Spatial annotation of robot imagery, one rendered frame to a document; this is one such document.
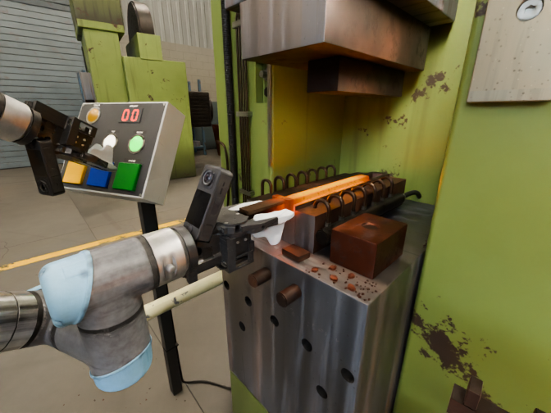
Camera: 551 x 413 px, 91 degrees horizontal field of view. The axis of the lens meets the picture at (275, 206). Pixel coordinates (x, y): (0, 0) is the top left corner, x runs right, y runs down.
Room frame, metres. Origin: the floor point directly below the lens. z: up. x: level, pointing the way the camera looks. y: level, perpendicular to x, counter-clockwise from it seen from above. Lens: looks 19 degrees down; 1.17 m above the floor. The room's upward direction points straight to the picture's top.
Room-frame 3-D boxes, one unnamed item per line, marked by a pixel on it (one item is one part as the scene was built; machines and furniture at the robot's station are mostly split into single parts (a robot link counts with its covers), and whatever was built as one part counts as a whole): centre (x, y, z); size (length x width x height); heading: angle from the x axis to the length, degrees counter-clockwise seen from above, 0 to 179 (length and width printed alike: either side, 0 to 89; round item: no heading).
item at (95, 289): (0.29, 0.21, 0.98); 0.11 x 0.08 x 0.09; 134
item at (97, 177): (0.76, 0.49, 1.01); 0.07 x 0.05 x 0.07; 69
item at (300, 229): (0.68, -0.15, 0.96); 0.42 x 0.20 x 0.09; 134
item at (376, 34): (0.68, -0.15, 1.32); 0.42 x 0.20 x 0.10; 134
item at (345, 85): (0.69, -0.20, 1.24); 0.30 x 0.07 x 0.06; 134
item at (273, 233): (0.44, 0.00, 0.97); 0.09 x 0.03 x 0.06; 117
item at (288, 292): (0.39, -0.02, 0.87); 0.04 x 0.03 x 0.03; 134
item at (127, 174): (0.72, 0.40, 1.01); 0.07 x 0.05 x 0.07; 69
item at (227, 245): (0.40, 0.10, 0.97); 0.12 x 0.08 x 0.09; 134
